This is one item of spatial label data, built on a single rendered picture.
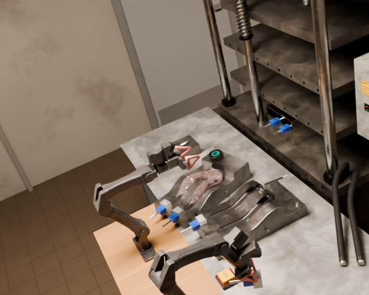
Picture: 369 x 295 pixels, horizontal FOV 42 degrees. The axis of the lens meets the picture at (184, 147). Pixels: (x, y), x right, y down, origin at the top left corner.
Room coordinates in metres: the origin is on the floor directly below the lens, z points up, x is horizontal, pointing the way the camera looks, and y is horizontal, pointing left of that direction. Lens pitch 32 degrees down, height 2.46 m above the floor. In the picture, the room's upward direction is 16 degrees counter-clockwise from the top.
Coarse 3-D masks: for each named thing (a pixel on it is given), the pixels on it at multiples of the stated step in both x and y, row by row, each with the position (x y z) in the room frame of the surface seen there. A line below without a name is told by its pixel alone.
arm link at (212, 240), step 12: (204, 240) 1.33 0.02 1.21; (216, 240) 1.32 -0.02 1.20; (168, 252) 1.28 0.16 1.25; (180, 252) 1.27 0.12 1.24; (192, 252) 1.27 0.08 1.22; (204, 252) 1.28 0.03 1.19; (216, 252) 1.29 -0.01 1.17; (156, 264) 1.26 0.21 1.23; (168, 264) 1.22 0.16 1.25; (180, 264) 1.24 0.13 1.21; (168, 276) 1.20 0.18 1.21; (168, 288) 1.20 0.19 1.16
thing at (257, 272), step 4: (256, 272) 1.34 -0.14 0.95; (260, 272) 1.34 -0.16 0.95; (248, 276) 1.35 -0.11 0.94; (252, 276) 1.33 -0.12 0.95; (256, 276) 1.32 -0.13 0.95; (260, 276) 1.32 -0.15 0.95; (232, 280) 1.35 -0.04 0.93; (236, 280) 1.35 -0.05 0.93; (260, 280) 1.31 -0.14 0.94; (244, 284) 1.32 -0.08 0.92; (248, 284) 1.32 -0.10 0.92; (252, 284) 1.32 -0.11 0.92; (256, 284) 1.31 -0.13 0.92; (260, 284) 1.31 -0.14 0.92; (256, 288) 1.31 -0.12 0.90
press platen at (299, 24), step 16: (224, 0) 3.02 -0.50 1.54; (256, 0) 2.85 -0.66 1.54; (272, 0) 2.76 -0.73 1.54; (288, 0) 2.69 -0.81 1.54; (336, 0) 2.47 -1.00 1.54; (352, 0) 2.41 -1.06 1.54; (368, 0) 2.35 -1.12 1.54; (256, 16) 2.63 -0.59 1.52; (272, 16) 2.50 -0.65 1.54; (288, 16) 2.43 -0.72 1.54; (304, 16) 2.37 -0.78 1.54; (336, 16) 2.25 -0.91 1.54; (352, 16) 2.20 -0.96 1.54; (368, 16) 2.14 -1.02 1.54; (288, 32) 2.33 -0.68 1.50; (304, 32) 2.19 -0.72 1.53; (336, 32) 2.07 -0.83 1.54; (352, 32) 2.03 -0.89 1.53; (368, 32) 2.06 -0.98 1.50; (336, 48) 2.01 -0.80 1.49
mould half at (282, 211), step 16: (240, 192) 1.90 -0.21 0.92; (256, 192) 1.85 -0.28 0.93; (272, 192) 1.90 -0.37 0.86; (288, 192) 1.87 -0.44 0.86; (224, 208) 1.85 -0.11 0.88; (240, 208) 1.81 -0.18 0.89; (272, 208) 1.70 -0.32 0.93; (288, 208) 1.75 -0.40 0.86; (304, 208) 1.74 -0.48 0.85; (208, 224) 1.77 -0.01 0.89; (224, 224) 1.74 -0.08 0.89; (256, 224) 1.67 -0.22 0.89; (272, 224) 1.69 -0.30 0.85; (288, 224) 1.71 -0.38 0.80; (256, 240) 1.66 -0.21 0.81
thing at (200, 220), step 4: (200, 216) 1.81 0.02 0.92; (196, 220) 1.80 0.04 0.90; (200, 220) 1.78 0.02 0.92; (204, 220) 1.77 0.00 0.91; (192, 224) 1.78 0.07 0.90; (196, 224) 1.77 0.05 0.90; (200, 224) 1.77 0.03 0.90; (204, 224) 1.77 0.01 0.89; (188, 228) 1.77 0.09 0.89; (192, 228) 1.76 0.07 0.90; (196, 228) 1.76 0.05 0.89
